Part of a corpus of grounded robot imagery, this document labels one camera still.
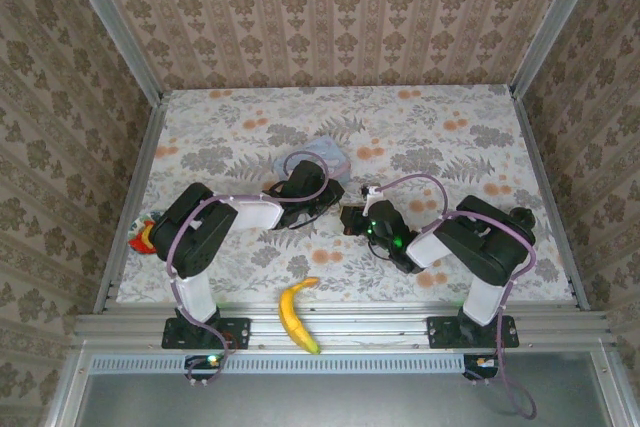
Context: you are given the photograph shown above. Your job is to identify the pale blue zip pouch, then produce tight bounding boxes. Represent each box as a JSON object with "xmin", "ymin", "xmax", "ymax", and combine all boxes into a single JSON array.
[{"xmin": 272, "ymin": 134, "xmax": 351, "ymax": 183}]

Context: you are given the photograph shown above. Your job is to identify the yellow banana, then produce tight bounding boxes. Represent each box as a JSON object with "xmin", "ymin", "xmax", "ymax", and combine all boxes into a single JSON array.
[{"xmin": 278, "ymin": 276, "xmax": 322, "ymax": 356}]

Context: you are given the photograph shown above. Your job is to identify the black round object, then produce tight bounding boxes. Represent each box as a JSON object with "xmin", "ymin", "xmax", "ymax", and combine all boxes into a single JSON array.
[{"xmin": 509, "ymin": 206, "xmax": 537, "ymax": 236}]

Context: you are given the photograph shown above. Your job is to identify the right controller board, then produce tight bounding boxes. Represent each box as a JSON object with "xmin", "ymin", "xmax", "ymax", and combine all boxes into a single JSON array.
[{"xmin": 462, "ymin": 354, "xmax": 501, "ymax": 381}]

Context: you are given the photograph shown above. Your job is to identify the controller board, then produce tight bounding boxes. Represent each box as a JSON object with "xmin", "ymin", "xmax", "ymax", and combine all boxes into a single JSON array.
[
  {"xmin": 462, "ymin": 354, "xmax": 501, "ymax": 381},
  {"xmin": 184, "ymin": 354, "xmax": 226, "ymax": 381}
]

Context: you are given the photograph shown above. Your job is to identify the grey metal sheet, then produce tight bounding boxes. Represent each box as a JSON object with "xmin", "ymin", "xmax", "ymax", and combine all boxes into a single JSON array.
[{"xmin": 74, "ymin": 371, "xmax": 616, "ymax": 427}]

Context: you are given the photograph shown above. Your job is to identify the left controller board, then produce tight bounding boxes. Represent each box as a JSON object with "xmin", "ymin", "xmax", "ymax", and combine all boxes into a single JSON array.
[{"xmin": 184, "ymin": 354, "xmax": 226, "ymax": 381}]

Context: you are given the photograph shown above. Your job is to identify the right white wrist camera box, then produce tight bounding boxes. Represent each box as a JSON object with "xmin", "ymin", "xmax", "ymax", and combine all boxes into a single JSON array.
[{"xmin": 359, "ymin": 185, "xmax": 385, "ymax": 214}]

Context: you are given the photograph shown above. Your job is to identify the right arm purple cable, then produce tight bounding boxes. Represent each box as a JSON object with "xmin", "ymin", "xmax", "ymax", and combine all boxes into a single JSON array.
[{"xmin": 377, "ymin": 174, "xmax": 539, "ymax": 421}]

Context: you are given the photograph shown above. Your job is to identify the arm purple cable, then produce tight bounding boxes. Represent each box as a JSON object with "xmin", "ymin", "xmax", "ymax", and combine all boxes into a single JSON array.
[
  {"xmin": 377, "ymin": 174, "xmax": 539, "ymax": 421},
  {"xmin": 167, "ymin": 149, "xmax": 331, "ymax": 388}
]

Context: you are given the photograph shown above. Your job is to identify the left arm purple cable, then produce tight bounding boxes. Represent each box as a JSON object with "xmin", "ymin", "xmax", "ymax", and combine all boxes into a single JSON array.
[{"xmin": 167, "ymin": 149, "xmax": 331, "ymax": 388}]

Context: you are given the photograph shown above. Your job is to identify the aluminium front rail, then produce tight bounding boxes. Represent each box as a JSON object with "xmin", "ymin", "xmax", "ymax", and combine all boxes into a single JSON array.
[{"xmin": 72, "ymin": 302, "xmax": 619, "ymax": 348}]

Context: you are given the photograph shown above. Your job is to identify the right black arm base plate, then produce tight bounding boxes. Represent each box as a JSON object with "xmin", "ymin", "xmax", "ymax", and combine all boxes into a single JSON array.
[{"xmin": 426, "ymin": 315, "xmax": 520, "ymax": 350}]

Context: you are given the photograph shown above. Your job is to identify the white slotted cable duct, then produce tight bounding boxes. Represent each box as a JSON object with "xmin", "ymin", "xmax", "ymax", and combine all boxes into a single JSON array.
[{"xmin": 89, "ymin": 352, "xmax": 466, "ymax": 374}]

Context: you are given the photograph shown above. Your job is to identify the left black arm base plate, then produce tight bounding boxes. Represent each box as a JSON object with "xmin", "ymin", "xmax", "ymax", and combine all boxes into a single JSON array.
[{"xmin": 160, "ymin": 316, "xmax": 251, "ymax": 351}]

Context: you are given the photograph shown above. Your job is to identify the left aluminium side rail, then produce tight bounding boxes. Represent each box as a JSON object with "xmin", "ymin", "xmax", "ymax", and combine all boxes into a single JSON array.
[{"xmin": 92, "ymin": 91, "xmax": 169, "ymax": 313}]

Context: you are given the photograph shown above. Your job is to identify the aluminium side rail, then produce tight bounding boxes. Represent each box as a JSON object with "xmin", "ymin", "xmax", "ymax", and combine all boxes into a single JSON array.
[
  {"xmin": 507, "ymin": 84, "xmax": 591, "ymax": 311},
  {"xmin": 92, "ymin": 91, "xmax": 169, "ymax": 313}
]

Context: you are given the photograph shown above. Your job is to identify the right aluminium side rail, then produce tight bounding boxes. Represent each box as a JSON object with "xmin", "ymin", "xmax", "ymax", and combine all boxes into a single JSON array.
[{"xmin": 507, "ymin": 84, "xmax": 591, "ymax": 311}]

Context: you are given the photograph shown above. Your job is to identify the left aluminium corner post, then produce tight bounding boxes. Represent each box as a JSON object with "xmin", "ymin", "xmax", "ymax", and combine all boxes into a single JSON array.
[{"xmin": 57, "ymin": 0, "xmax": 164, "ymax": 101}]

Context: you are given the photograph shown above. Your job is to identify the aluminium corner post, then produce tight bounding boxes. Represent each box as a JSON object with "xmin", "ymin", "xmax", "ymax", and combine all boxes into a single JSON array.
[
  {"xmin": 57, "ymin": 0, "xmax": 164, "ymax": 101},
  {"xmin": 509, "ymin": 0, "xmax": 609, "ymax": 98}
]

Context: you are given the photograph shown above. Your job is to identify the right aluminium corner post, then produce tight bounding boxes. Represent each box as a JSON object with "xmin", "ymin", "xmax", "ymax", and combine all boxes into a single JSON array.
[{"xmin": 509, "ymin": 0, "xmax": 609, "ymax": 98}]

